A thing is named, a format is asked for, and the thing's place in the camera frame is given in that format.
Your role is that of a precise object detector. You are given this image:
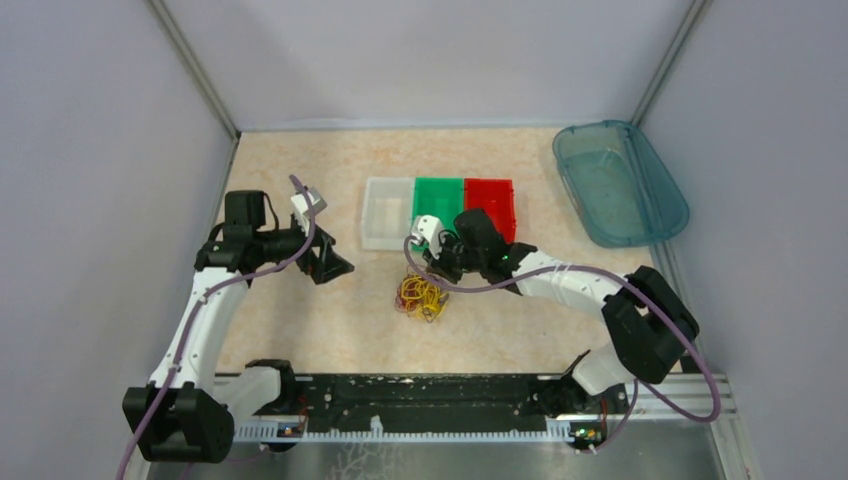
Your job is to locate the red cable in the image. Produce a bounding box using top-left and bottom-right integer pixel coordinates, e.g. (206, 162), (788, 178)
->
(395, 281), (425, 316)

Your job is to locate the yellow cable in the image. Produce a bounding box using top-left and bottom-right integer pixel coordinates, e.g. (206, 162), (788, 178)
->
(397, 274), (450, 324)

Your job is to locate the white plastic bin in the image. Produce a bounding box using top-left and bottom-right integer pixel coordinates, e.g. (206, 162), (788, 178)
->
(360, 177), (415, 251)

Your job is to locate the aluminium frame rail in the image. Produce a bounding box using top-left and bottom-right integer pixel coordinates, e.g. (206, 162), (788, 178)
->
(211, 372), (737, 425)

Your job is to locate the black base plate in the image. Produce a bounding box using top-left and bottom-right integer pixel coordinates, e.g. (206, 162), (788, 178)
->
(241, 372), (631, 439)

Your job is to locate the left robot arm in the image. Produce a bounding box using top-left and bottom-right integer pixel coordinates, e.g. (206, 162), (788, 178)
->
(122, 186), (354, 463)

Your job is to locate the red plastic bin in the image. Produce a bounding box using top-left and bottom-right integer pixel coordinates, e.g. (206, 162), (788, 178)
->
(464, 178), (516, 243)

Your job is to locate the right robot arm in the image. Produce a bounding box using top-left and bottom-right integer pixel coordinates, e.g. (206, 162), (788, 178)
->
(410, 208), (700, 414)

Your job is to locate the teal transparent tub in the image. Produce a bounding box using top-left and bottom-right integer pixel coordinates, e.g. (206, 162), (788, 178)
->
(552, 120), (690, 248)

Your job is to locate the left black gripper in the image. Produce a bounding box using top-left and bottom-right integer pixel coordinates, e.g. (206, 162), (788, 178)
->
(255, 212), (354, 284)

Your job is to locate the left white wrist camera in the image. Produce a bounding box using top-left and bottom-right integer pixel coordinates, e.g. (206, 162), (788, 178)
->
(290, 189), (327, 233)

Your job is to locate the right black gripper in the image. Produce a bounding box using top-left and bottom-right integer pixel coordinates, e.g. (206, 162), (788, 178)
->
(423, 232), (485, 285)

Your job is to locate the white toothed cable duct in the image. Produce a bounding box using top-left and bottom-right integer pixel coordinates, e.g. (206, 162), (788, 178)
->
(233, 417), (576, 444)

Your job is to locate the green plastic bin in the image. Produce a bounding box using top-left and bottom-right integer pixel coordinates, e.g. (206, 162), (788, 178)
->
(410, 177), (465, 231)

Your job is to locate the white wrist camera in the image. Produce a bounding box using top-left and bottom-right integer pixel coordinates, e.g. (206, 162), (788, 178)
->
(290, 189), (327, 233)
(410, 215), (445, 259)

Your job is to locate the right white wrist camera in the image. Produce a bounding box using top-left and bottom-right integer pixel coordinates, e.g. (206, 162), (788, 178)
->
(410, 215), (445, 259)

